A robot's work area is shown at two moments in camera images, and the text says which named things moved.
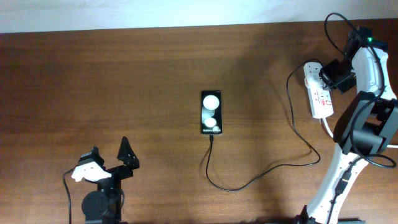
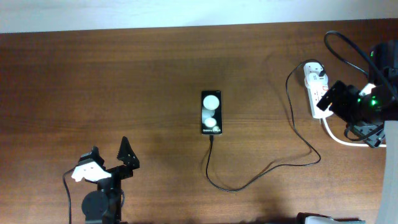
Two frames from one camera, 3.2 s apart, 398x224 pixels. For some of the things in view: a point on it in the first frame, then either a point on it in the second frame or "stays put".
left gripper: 130,161 stays put
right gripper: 337,84 → 342,92
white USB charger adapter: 311,74 stays put
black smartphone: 211,112 stays put
